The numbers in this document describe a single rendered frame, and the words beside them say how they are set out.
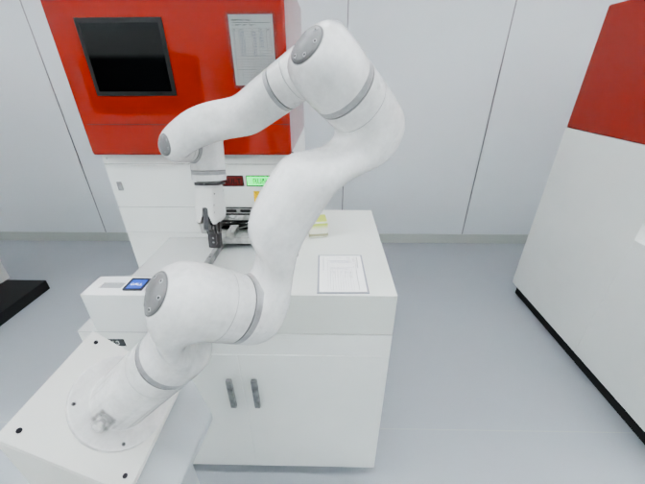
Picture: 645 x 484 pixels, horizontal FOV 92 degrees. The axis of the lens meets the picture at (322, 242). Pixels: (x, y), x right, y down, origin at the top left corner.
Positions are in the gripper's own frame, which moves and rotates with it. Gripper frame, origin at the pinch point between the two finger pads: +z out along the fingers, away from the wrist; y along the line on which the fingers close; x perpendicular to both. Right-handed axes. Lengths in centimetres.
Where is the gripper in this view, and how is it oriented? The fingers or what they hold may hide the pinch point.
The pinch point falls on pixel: (215, 240)
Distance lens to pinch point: 89.2
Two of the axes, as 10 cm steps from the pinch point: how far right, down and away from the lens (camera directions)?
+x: 10.0, 0.1, -0.2
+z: 0.0, 9.6, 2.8
